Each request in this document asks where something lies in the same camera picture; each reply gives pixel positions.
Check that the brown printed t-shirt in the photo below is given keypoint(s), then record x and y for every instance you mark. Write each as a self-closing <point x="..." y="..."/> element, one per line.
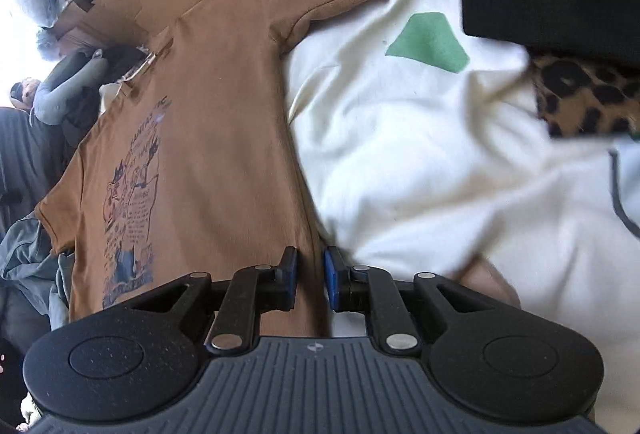
<point x="192" y="168"/>

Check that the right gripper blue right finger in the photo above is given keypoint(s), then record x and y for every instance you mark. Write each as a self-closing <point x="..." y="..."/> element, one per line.
<point x="347" y="287"/>

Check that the leopard print cloth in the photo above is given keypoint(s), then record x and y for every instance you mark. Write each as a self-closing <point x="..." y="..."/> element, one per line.
<point x="579" y="98"/>

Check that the small teddy bear toy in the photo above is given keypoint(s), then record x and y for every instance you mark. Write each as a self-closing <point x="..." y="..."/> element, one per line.
<point x="22" y="94"/>

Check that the grey blue denim garment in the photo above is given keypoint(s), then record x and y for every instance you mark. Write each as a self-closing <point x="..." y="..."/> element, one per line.
<point x="29" y="264"/>

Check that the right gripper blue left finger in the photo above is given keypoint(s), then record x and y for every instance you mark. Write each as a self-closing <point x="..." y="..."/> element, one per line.
<point x="277" y="285"/>

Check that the cream bear print bedsheet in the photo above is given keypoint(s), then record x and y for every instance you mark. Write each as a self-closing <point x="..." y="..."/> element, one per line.
<point x="421" y="150"/>

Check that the dark grey pillow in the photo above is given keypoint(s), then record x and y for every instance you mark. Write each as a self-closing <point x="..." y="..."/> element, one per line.
<point x="33" y="159"/>

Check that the grey neck pillow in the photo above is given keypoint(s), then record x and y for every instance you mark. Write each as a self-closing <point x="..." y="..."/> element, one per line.
<point x="65" y="83"/>

